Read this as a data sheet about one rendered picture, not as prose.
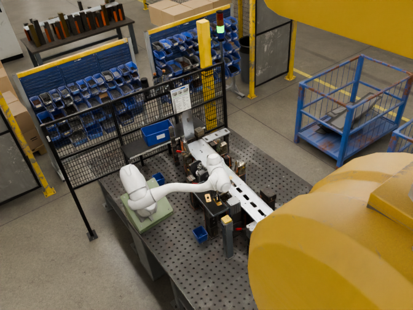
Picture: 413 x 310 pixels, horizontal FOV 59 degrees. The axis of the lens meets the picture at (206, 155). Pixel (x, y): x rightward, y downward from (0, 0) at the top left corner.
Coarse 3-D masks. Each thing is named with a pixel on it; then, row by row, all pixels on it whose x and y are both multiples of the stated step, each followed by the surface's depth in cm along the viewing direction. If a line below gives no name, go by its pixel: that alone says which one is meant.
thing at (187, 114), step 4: (184, 112) 355; (188, 112) 357; (184, 116) 358; (188, 116) 360; (184, 120) 360; (192, 120) 365; (184, 124) 363; (188, 124) 366; (192, 124) 369; (184, 128) 366; (188, 128) 368; (192, 128) 371; (184, 132) 369; (188, 132) 371; (192, 132) 374; (184, 136) 371; (188, 136) 374; (192, 136) 377
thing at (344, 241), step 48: (288, 0) 12; (336, 0) 11; (384, 0) 10; (384, 48) 10; (336, 192) 18; (384, 192) 15; (288, 240) 16; (336, 240) 14; (384, 240) 14; (288, 288) 17; (336, 288) 14; (384, 288) 13
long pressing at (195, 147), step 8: (192, 144) 369; (200, 144) 368; (192, 152) 359; (200, 152) 358; (208, 152) 357; (200, 160) 349; (224, 168) 338; (232, 176) 329; (240, 184) 320; (232, 192) 313; (248, 192) 312; (240, 200) 305; (248, 200) 305; (256, 200) 304; (248, 208) 298; (256, 208) 297; (264, 208) 297; (256, 216) 291
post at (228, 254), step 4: (224, 224) 270; (228, 224) 269; (232, 224) 272; (224, 228) 272; (228, 228) 272; (232, 228) 275; (224, 232) 276; (228, 232) 276; (224, 236) 281; (228, 236) 279; (232, 236) 283; (224, 240) 286; (228, 240) 283; (232, 240) 286; (224, 244) 289; (228, 244) 285; (232, 244) 289; (224, 248) 294; (228, 248) 289; (232, 248) 292; (224, 252) 298; (228, 252) 292; (232, 252) 295; (224, 256) 299; (228, 256) 295; (232, 256) 298
